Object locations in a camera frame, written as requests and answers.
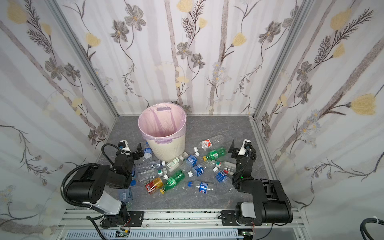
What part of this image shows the clear bottle green red label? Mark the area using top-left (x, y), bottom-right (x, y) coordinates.
top-left (212, 161), bottom-right (236, 175)

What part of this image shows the green bottle yellow cap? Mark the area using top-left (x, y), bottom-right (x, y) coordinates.
top-left (203, 148), bottom-right (226, 161)

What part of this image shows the pepsi bottle white cap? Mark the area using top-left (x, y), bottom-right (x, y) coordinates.
top-left (213, 167), bottom-right (234, 193)

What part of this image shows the blue label water bottle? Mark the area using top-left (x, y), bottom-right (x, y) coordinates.
top-left (118, 180), bottom-right (137, 208)
top-left (143, 142), bottom-right (153, 163)

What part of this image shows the clear bottle red white label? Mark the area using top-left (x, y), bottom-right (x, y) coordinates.
top-left (193, 135), bottom-right (225, 152)

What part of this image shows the pepsi bottle blue cap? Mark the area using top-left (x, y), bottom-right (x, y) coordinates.
top-left (187, 181), bottom-right (216, 195)

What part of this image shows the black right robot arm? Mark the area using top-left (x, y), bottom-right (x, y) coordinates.
top-left (220, 140), bottom-right (294, 227)

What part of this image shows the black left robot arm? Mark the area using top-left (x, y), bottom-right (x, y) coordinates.
top-left (60, 141), bottom-right (144, 230)

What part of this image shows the cream plastic waste bin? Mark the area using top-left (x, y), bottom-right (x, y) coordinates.
top-left (138, 103), bottom-right (187, 162)

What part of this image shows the pink bin liner bag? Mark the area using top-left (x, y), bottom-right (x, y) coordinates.
top-left (138, 103), bottom-right (187, 145)

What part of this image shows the upright blue label water bottle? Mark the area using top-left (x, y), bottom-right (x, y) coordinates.
top-left (143, 142), bottom-right (153, 163)

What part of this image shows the clear bottle green cap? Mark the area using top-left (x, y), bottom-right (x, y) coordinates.
top-left (138, 168), bottom-right (168, 184)

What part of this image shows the clear bottle lying left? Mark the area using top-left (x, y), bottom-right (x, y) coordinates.
top-left (136, 160), bottom-right (166, 173)

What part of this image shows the red yellow drink bottle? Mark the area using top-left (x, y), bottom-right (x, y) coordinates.
top-left (145, 177), bottom-right (164, 194)

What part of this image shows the small blue label bottle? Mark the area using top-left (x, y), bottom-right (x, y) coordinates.
top-left (187, 160), bottom-right (213, 178)

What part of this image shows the white green label bottle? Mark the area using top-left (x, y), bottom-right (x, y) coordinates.
top-left (166, 152), bottom-right (189, 175)

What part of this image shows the green bottle lying centre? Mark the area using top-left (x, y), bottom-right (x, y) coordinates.
top-left (160, 170), bottom-right (185, 194)

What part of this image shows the blue label bottle white cap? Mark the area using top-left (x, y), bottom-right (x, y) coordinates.
top-left (180, 152), bottom-right (200, 173)

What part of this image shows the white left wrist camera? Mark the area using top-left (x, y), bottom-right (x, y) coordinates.
top-left (118, 140), bottom-right (131, 152)

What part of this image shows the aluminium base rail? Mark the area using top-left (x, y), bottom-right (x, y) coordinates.
top-left (53, 209), bottom-right (310, 240)

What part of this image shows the white slotted cable duct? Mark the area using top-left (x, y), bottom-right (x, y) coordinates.
top-left (64, 229), bottom-right (244, 240)

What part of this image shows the black cable bottom right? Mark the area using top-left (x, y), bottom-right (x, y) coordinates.
top-left (359, 216), bottom-right (384, 240)

